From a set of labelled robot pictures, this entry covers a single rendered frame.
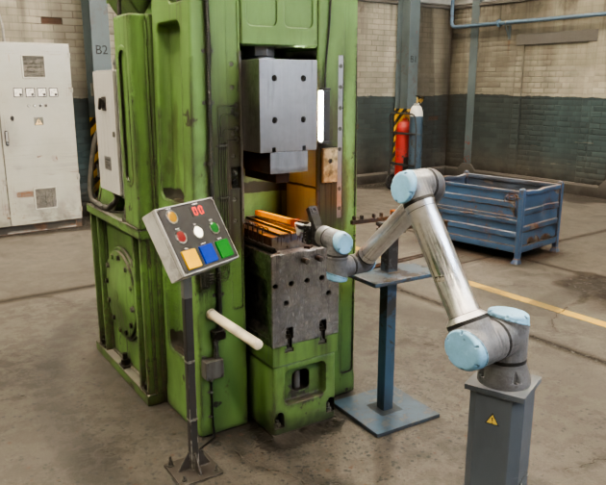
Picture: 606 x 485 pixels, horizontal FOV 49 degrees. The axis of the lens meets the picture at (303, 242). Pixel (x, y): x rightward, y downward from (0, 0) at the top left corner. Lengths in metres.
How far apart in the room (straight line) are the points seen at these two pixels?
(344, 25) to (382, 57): 8.05
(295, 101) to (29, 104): 5.33
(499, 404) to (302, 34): 1.83
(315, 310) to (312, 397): 0.46
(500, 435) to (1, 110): 6.53
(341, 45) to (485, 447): 1.92
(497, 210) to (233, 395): 3.95
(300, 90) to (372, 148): 8.33
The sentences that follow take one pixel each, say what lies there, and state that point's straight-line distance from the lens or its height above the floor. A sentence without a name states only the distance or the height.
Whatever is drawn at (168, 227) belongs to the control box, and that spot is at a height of 1.13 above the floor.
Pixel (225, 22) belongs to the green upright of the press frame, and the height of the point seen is 1.92.
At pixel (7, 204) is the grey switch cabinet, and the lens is 8.04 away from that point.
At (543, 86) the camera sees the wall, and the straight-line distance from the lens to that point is 11.30.
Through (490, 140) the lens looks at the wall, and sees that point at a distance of 11.90.
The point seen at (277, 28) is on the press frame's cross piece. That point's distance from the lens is 3.11.
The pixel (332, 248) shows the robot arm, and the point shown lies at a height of 0.99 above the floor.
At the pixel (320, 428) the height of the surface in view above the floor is 0.00.
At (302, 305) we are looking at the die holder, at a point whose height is 0.65.
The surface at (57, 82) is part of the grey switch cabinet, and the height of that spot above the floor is 1.68.
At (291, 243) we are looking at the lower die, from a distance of 3.06.
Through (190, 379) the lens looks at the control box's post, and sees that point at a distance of 2.89.
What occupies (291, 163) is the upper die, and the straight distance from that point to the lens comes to 3.00.
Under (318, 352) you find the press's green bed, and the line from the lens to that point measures 3.25.
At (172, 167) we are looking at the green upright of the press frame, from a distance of 3.28.
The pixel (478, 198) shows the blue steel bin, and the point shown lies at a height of 0.57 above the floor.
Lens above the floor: 1.66
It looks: 14 degrees down
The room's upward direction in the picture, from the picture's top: straight up
